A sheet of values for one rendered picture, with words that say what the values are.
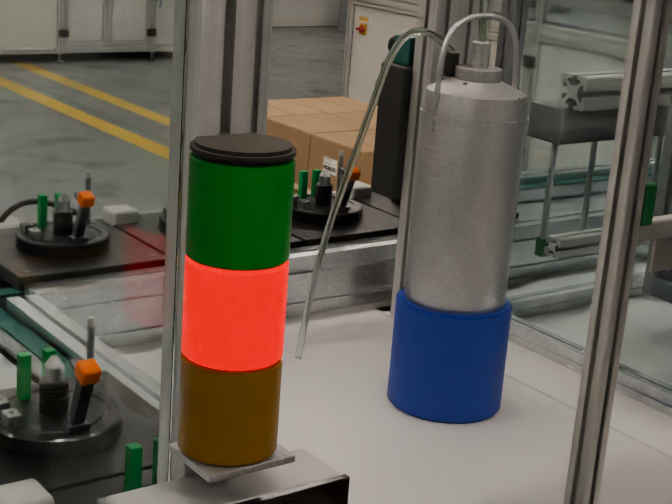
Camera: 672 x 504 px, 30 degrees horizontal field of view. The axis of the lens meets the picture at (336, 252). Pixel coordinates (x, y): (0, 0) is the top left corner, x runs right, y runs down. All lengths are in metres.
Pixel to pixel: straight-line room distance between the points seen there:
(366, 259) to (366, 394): 0.39
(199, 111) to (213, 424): 0.15
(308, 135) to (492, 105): 4.26
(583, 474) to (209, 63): 0.52
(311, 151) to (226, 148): 5.21
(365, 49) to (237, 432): 7.14
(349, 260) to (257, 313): 1.46
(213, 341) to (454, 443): 1.05
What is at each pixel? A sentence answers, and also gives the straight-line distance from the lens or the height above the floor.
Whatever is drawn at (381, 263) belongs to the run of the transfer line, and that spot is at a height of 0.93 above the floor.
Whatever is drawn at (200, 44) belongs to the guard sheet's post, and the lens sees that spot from 0.59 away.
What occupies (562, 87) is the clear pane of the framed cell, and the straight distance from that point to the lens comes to 1.89.
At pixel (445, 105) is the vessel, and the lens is 1.57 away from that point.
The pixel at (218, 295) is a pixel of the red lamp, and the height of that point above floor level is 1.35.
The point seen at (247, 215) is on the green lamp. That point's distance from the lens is 0.57.
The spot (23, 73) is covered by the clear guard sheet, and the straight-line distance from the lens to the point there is 0.57.
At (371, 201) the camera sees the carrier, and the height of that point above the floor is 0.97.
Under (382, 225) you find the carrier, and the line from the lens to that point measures 2.16.
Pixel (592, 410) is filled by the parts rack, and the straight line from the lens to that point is 0.97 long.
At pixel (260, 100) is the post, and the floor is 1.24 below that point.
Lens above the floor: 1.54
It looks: 17 degrees down
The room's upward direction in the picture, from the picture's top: 4 degrees clockwise
